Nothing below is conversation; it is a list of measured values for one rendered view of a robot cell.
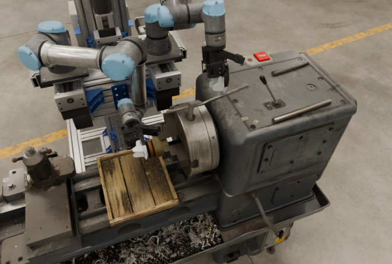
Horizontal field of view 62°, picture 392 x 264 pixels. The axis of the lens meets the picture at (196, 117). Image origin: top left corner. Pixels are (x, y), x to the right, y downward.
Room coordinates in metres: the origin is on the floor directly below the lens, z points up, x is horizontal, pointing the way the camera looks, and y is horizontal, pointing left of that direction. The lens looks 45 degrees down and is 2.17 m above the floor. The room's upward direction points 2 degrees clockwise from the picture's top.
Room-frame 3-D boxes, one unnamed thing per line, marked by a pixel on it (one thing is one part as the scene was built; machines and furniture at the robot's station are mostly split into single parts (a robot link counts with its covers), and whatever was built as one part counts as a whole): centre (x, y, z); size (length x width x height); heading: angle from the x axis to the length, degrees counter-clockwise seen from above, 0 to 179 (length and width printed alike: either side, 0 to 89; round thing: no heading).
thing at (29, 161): (0.78, 0.64, 1.13); 0.08 x 0.08 x 0.03
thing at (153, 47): (1.51, 0.22, 1.21); 0.15 x 0.15 x 0.10
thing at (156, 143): (0.89, 0.16, 1.08); 0.09 x 0.09 x 0.09; 22
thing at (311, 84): (1.11, -0.34, 1.06); 0.59 x 0.48 x 0.39; 112
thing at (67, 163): (0.79, 0.61, 0.99); 0.20 x 0.10 x 0.05; 112
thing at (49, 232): (0.72, 0.62, 0.95); 0.43 x 0.17 x 0.05; 22
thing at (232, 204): (1.11, -0.34, 0.43); 0.60 x 0.48 x 0.86; 112
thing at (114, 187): (0.84, 0.27, 0.89); 0.36 x 0.30 x 0.04; 22
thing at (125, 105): (1.11, 0.33, 1.08); 0.11 x 0.08 x 0.09; 22
